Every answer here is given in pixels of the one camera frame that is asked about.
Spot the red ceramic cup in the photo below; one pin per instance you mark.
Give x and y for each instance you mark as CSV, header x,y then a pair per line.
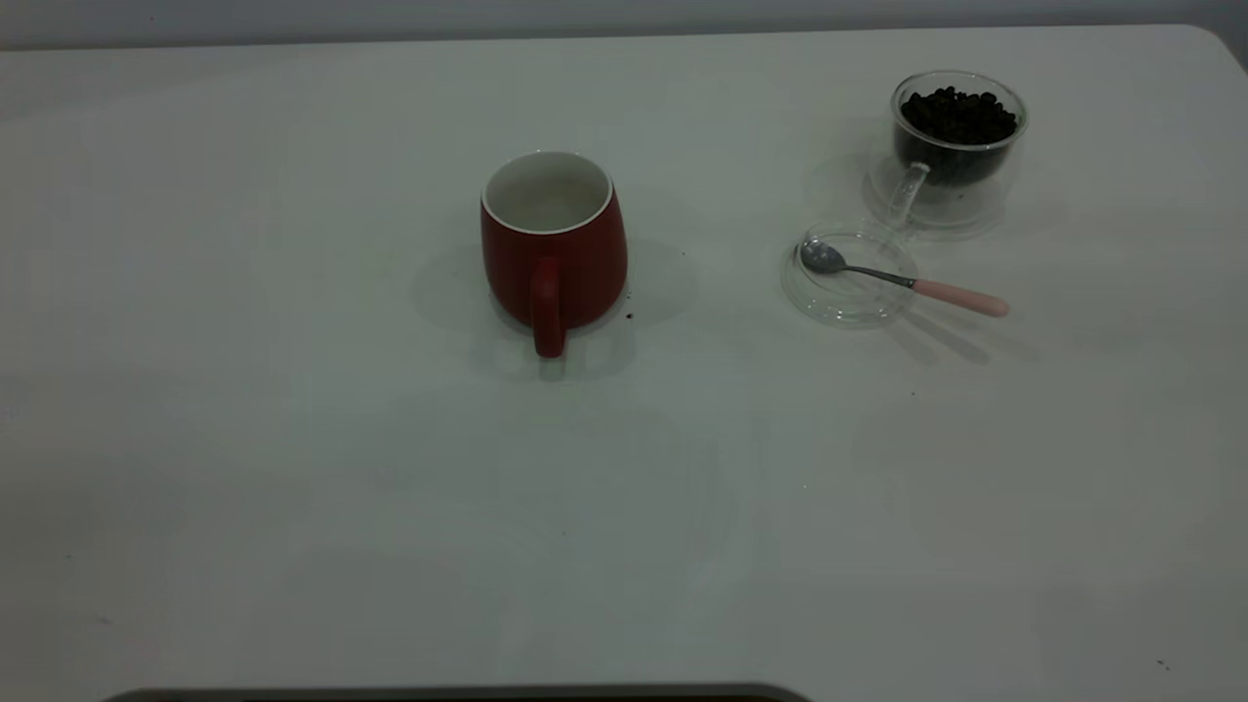
x,y
575,273

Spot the dark coffee beans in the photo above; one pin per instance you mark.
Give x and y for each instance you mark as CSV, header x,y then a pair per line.
x,y
958,117

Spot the clear glass saucer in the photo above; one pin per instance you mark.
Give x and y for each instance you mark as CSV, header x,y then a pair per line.
x,y
843,297

